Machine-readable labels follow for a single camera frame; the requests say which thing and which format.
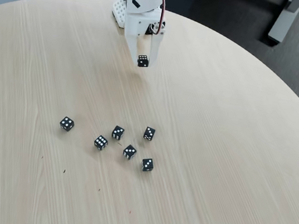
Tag black die with white pips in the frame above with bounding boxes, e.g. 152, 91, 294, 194
93, 134, 110, 152
140, 157, 155, 174
122, 143, 138, 162
58, 115, 76, 133
111, 125, 126, 141
136, 53, 150, 69
143, 125, 156, 142

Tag grey metal desk leg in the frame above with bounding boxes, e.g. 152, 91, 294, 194
267, 0, 299, 46

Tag red black servo cable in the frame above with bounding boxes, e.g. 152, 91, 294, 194
133, 0, 180, 36

